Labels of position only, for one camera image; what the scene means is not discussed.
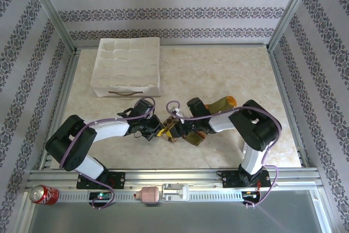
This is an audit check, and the olive sock with orange toe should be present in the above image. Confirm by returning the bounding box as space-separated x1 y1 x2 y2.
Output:
185 95 237 147

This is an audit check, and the white plastic holder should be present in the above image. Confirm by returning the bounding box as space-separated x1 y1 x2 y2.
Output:
160 183 190 202

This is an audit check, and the pink and white bottle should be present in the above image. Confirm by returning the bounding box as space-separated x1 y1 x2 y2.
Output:
135 186 160 204

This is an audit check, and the white fabric organizer box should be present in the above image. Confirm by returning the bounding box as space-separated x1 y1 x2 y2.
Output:
90 37 161 99

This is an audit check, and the slotted metal strip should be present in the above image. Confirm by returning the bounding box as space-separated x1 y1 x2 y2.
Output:
57 190 244 202

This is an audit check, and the circuit board with green light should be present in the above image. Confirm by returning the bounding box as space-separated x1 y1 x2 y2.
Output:
89 192 112 201

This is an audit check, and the grey metal panel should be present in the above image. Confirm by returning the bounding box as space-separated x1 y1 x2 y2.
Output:
27 189 329 233

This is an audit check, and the red soda can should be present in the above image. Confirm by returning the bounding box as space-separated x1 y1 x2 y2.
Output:
28 184 60 206

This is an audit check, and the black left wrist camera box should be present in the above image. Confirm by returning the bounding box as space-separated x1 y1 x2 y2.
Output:
135 98 154 117

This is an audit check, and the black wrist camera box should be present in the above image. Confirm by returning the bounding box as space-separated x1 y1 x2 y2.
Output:
135 98 154 117
186 97 209 117

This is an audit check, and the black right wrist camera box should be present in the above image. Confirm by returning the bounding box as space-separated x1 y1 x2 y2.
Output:
186 97 209 117

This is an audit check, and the aluminium front rail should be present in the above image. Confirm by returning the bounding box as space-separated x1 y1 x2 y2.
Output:
26 168 324 189

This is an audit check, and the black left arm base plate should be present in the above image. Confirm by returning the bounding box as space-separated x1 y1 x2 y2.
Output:
76 171 126 190

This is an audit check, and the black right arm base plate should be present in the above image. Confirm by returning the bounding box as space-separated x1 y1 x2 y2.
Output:
221 169 271 189

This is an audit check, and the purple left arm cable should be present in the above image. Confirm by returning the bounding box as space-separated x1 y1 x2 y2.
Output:
59 96 156 211

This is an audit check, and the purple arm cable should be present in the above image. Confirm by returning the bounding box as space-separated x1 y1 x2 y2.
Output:
59 96 156 211
166 100 283 208

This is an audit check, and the aluminium back rail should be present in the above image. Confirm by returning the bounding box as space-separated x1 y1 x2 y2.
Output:
75 42 270 50

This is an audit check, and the aluminium side rail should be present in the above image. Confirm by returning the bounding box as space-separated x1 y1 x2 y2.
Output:
268 49 312 168
38 50 82 171

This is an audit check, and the small board with wires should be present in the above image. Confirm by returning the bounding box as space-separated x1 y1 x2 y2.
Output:
243 189 261 200

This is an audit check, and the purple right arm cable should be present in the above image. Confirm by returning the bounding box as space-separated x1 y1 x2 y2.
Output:
166 100 283 208

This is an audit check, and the aluminium frame post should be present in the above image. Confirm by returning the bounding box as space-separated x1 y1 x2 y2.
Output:
24 0 80 55
267 0 324 52

